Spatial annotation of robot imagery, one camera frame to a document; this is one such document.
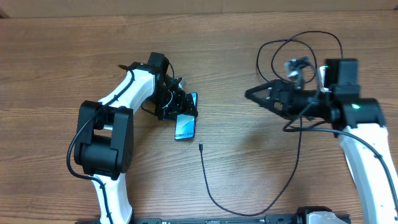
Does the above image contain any Samsung Galaxy smartphone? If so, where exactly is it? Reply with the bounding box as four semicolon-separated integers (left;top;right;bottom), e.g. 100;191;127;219
174;91;199;141

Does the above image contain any black USB charging cable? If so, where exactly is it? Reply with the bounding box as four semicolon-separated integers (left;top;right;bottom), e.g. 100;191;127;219
198;30;344;217

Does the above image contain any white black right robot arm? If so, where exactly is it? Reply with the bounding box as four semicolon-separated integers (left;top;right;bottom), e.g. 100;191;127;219
245;58;397;223

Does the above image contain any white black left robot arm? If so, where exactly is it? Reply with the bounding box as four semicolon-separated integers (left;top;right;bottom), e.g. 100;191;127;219
66;52;198;223

